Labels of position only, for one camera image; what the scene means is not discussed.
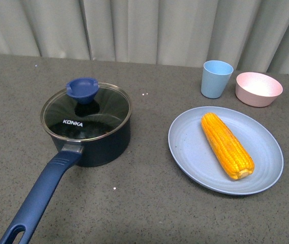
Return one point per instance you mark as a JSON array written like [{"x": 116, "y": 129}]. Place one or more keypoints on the glass lid with blue knob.
[{"x": 86, "y": 110}]

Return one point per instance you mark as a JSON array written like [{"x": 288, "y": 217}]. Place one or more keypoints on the yellow corn cob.
[{"x": 232, "y": 156}]

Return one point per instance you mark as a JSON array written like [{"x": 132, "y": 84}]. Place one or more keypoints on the dark blue saucepan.
[{"x": 84, "y": 154}]

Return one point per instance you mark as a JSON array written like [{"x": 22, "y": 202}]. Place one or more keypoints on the light blue cup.
[{"x": 215, "y": 77}]

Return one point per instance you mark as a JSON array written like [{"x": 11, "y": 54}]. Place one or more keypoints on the light blue plate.
[{"x": 193, "y": 154}]

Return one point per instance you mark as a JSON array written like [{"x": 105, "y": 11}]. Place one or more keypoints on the pink bowl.
[{"x": 257, "y": 89}]

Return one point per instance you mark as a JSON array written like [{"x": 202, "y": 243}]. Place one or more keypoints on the white curtain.
[{"x": 249, "y": 35}]

